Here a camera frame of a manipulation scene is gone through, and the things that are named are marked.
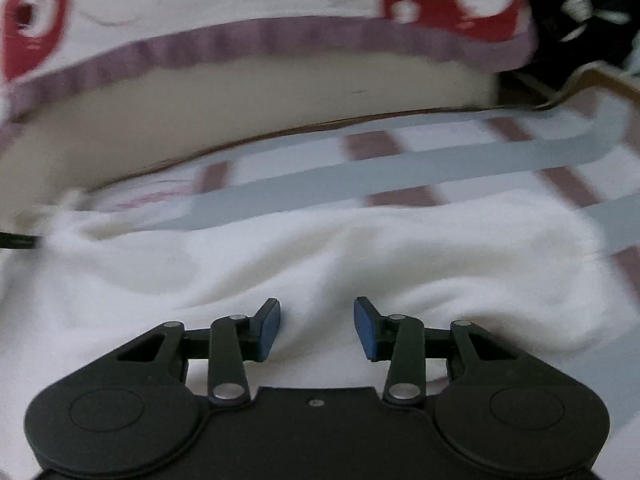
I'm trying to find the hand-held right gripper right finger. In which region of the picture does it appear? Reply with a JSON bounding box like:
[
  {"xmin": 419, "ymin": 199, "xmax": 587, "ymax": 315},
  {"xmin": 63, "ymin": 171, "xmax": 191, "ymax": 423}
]
[{"xmin": 353, "ymin": 296, "xmax": 526, "ymax": 406}]

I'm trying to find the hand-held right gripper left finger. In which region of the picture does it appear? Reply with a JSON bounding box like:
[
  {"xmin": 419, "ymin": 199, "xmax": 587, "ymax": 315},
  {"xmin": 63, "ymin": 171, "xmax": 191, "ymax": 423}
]
[{"xmin": 116, "ymin": 298, "xmax": 281, "ymax": 406}]

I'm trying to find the white garment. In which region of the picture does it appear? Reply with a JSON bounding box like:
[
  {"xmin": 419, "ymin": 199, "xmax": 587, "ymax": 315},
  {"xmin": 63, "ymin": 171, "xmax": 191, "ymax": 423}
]
[{"xmin": 0, "ymin": 194, "xmax": 622, "ymax": 480}]

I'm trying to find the checked bed sheet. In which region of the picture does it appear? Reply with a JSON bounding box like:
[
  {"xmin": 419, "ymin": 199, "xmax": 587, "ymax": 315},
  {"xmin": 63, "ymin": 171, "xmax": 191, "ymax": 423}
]
[{"xmin": 87, "ymin": 94, "xmax": 640, "ymax": 443}]

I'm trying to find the beige padded headboard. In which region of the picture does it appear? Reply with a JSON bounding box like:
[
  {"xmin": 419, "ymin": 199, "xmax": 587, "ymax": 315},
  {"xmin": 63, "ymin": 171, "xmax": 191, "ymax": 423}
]
[{"xmin": 0, "ymin": 51, "xmax": 501, "ymax": 223}]

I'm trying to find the dark cloth with white print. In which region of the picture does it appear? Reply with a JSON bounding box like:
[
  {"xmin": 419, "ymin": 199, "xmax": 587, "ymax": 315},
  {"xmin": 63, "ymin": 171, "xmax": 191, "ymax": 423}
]
[{"xmin": 515, "ymin": 0, "xmax": 640, "ymax": 92}]

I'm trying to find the wooden bed frame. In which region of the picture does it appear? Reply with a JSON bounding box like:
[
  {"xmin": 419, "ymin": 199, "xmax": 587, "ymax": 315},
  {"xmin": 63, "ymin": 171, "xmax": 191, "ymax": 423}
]
[{"xmin": 500, "ymin": 61, "xmax": 640, "ymax": 111}]

